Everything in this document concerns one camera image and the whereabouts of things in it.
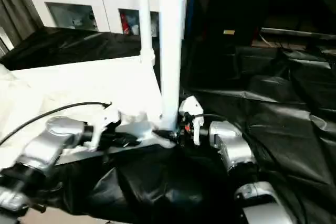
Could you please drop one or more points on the small orange label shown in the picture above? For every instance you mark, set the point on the small orange label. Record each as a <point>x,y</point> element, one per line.
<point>229,32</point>

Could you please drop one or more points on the grey curtain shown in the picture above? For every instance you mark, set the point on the grey curtain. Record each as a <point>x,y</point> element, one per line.
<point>18,3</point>

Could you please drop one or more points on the black plastic mat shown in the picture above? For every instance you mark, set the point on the black plastic mat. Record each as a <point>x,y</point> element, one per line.
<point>262,145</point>

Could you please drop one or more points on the white plastic table top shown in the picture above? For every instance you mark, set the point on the white plastic table top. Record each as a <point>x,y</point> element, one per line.
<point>79,87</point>

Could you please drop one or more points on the white plastic table leg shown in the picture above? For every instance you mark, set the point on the white plastic table leg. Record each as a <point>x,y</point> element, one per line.
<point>145,14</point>
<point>170,45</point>

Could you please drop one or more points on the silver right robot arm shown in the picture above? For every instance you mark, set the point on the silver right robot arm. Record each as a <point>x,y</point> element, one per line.
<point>236,150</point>

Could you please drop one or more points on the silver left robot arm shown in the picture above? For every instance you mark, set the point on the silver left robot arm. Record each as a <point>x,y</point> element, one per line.
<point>47,145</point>

